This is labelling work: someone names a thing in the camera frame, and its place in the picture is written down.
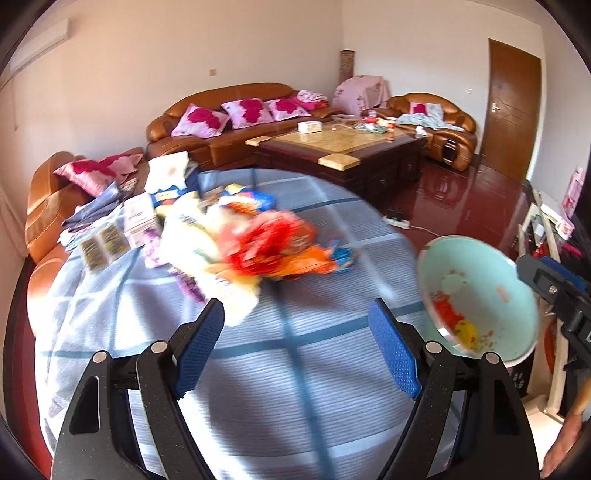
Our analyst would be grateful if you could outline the light blue clothes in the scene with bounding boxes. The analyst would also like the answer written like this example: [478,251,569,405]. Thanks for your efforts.
[396,104,455,130]

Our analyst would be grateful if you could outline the purple wrapper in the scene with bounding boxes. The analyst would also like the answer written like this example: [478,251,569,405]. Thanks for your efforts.
[168,265,206,303]

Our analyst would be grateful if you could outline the brown wooden door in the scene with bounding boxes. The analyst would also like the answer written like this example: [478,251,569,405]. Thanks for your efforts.
[478,38,542,183]

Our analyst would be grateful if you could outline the white plastic bag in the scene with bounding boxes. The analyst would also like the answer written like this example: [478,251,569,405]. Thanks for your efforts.
[159,194,264,326]

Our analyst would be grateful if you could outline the long brown leather sofa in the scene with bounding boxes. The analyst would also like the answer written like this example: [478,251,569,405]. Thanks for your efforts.
[146,83,345,171]

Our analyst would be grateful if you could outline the white television stand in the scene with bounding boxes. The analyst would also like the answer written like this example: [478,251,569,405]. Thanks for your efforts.
[517,182,575,416]

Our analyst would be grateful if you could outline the light blue trash bin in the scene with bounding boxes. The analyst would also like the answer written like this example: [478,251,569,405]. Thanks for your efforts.
[417,235,540,368]

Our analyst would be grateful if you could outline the person's right hand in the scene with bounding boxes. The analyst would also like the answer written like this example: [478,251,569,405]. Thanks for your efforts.
[541,405,588,479]

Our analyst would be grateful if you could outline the dark wooden coffee table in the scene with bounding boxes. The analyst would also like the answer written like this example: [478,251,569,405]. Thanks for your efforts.
[245,121,426,206]

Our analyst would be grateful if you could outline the large pink flower pillow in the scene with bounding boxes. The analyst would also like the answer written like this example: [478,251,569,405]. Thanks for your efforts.
[53,154,144,197]

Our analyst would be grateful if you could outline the brown leather chaise sofa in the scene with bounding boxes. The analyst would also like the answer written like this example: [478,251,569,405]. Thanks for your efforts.
[25,148,153,324]

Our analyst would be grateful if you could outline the pink toy box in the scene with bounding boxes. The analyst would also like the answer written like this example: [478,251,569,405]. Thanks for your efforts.
[561,168,587,215]

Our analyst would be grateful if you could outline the blue plaid tablecloth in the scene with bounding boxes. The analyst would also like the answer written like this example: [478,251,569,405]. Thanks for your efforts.
[28,168,462,480]

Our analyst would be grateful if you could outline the pink floral cover cloth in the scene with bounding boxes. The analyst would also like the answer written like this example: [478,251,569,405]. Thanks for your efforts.
[332,75,391,116]

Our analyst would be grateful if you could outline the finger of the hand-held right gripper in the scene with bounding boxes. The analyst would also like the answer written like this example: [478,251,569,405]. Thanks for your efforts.
[540,256,591,301]
[516,255,568,304]

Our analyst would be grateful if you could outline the blue and orange snack packet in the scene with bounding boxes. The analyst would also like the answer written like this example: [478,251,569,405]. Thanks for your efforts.
[217,184,278,214]

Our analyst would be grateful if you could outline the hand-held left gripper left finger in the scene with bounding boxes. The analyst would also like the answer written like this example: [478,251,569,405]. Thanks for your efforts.
[51,298,227,480]

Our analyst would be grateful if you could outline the orange and blue wrapper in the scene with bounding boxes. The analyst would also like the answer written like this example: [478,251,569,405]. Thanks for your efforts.
[268,237,361,280]

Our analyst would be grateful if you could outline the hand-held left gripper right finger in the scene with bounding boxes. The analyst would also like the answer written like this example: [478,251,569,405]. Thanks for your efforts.
[368,298,541,480]

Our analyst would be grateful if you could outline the rolled patterned mat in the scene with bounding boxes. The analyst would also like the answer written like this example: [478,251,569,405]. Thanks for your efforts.
[340,49,356,88]

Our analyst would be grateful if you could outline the folded blue plaid cloth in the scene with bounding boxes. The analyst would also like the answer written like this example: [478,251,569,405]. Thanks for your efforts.
[59,180,139,245]

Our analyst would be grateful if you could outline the brown leather armchair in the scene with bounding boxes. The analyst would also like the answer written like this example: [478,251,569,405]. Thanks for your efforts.
[362,92,478,172]

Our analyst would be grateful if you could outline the white cardboard box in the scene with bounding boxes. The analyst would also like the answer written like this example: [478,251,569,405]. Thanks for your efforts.
[122,194,162,248]

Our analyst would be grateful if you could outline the white air conditioner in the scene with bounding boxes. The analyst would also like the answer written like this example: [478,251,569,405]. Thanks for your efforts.
[9,18,70,72]

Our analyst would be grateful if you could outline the folded pink blanket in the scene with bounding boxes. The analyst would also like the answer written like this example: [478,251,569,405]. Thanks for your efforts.
[295,90,329,110]

